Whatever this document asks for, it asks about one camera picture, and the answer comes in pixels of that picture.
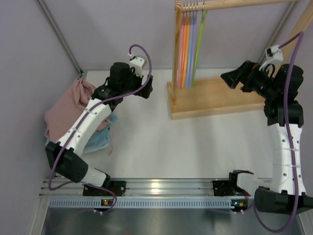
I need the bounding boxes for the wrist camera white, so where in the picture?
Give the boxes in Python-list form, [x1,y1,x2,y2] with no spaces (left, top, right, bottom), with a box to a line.
[128,52,146,77]
[259,45,283,71]

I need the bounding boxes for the blue clothes hanger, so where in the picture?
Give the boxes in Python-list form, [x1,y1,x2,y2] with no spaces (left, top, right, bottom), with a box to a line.
[185,12,194,88]

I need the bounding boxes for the pink clothes hanger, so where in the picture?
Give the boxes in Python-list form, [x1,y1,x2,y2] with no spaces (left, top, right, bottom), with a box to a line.
[177,13,185,89]

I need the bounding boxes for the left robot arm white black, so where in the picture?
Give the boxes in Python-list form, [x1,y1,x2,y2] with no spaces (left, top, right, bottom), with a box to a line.
[45,58,153,190]

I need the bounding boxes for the purple clothes hanger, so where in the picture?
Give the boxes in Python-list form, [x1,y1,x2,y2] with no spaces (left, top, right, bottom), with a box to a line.
[188,3,198,88]

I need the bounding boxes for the orange clothes hanger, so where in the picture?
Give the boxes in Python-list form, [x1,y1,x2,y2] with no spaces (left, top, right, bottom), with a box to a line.
[179,12,189,88]

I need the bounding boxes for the pink trousers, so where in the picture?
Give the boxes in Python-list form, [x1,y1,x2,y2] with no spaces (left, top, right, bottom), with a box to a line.
[45,78,105,143]

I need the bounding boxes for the blue trousers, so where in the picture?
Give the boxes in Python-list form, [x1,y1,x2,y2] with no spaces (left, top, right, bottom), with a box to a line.
[83,114,118,154]

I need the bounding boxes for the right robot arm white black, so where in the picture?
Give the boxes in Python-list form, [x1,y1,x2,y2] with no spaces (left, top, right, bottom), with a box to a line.
[221,61,313,214]

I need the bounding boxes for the wooden clothes rack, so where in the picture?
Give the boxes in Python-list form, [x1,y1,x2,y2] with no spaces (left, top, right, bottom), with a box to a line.
[166,0,313,120]

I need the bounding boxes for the green clothes hanger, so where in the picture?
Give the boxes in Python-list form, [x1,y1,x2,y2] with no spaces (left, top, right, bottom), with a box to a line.
[191,2,207,86]

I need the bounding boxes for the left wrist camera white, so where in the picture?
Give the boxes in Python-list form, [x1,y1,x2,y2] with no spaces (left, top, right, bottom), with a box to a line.
[128,52,146,77]

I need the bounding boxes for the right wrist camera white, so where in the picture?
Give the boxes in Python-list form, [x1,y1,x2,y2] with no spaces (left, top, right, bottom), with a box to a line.
[259,45,283,71]

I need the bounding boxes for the aluminium mounting rail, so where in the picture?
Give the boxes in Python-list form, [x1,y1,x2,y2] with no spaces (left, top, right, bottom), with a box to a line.
[39,177,253,210]

